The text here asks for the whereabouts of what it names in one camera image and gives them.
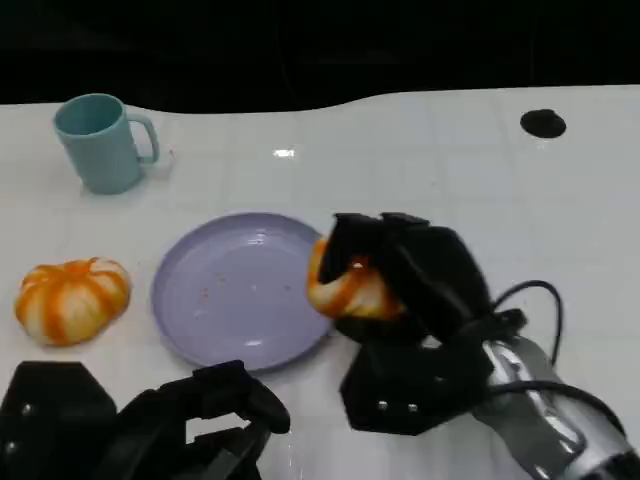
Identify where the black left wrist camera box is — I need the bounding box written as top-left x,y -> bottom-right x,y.
0,360 -> 120,480

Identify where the black looping arm cable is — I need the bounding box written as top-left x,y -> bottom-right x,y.
491,279 -> 565,362

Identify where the lilac plate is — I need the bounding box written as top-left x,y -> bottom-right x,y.
151,211 -> 335,372

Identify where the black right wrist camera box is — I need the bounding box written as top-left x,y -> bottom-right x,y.
339,343 -> 495,437

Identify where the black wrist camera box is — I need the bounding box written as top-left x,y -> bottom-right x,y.
0,360 -> 120,480
339,343 -> 495,437

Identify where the black round table grommet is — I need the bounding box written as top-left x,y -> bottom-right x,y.
519,108 -> 568,139

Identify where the orange and white bread roll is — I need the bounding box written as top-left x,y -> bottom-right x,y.
305,236 -> 407,322
13,256 -> 132,347

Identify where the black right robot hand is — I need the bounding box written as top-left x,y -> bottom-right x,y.
318,211 -> 497,351

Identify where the pale green mug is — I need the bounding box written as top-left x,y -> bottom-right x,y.
53,93 -> 161,195

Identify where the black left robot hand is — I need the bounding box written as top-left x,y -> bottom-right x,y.
115,359 -> 292,480

